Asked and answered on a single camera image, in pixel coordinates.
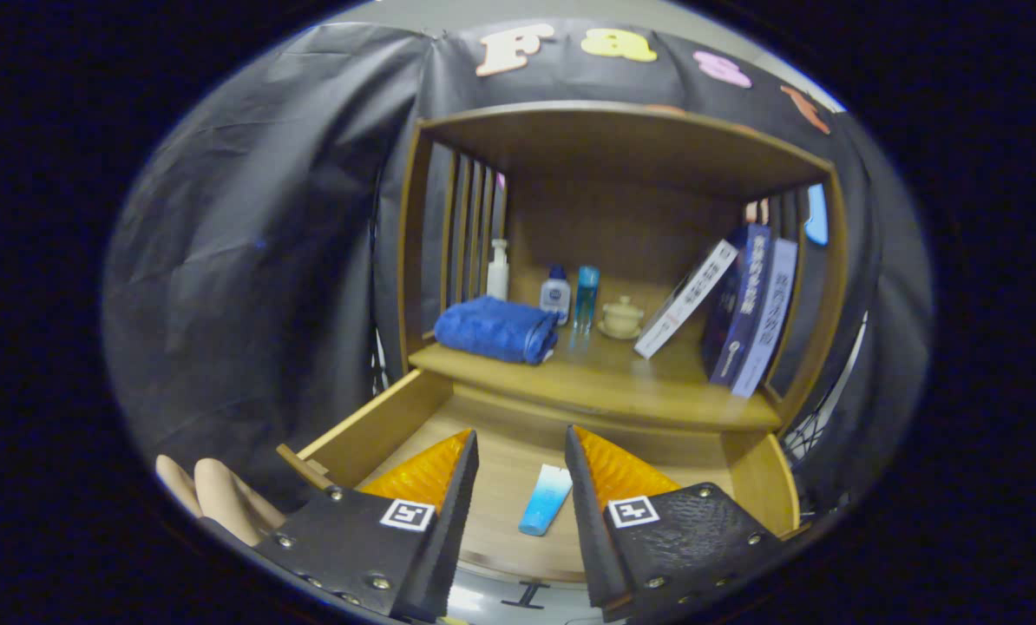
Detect wooden countertop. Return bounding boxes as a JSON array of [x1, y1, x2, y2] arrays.
[[408, 321, 784, 433]]

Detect blue folded towel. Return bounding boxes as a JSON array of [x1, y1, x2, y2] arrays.
[[434, 296, 561, 365]]

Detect black backdrop cloth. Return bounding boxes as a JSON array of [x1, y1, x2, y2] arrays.
[[102, 17, 935, 522]]

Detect light blue tube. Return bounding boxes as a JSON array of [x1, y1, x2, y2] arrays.
[[518, 464, 574, 537]]

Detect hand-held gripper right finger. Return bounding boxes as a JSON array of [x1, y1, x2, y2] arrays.
[[565, 424, 784, 622]]

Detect white book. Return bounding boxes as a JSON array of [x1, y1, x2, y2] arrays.
[[633, 240, 740, 360]]

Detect clear blue bottle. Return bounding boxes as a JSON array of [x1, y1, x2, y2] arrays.
[[574, 266, 601, 331]]

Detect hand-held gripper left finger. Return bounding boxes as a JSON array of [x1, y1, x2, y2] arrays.
[[253, 428, 480, 624]]

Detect white bottle with blue cap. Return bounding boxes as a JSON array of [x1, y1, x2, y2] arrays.
[[540, 265, 572, 326]]

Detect wooden drawer with black knob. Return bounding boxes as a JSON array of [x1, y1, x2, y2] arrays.
[[277, 369, 801, 584]]

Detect wooden cabinet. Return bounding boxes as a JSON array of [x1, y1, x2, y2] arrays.
[[397, 100, 850, 609]]

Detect white pump bottle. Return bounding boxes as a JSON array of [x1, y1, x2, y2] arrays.
[[487, 239, 510, 302]]

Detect dark blue book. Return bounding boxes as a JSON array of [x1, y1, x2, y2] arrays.
[[702, 224, 772, 387]]

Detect pale lilac book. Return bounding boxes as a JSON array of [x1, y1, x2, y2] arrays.
[[731, 239, 799, 399]]

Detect beige lidded teacup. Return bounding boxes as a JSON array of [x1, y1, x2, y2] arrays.
[[597, 295, 646, 340]]

